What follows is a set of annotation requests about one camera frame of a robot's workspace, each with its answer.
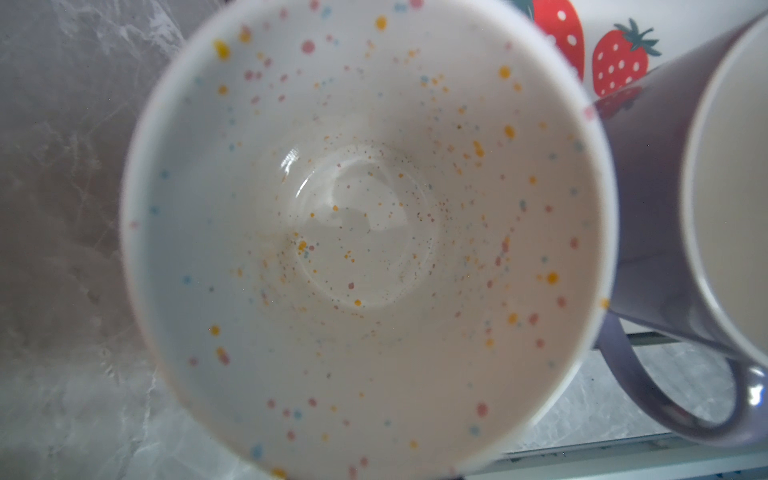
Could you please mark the strawberry print serving tray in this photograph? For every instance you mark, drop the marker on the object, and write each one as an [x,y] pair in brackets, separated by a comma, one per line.
[611,44]

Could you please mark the white mug purple handle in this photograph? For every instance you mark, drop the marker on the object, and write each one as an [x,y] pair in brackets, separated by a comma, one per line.
[689,143]

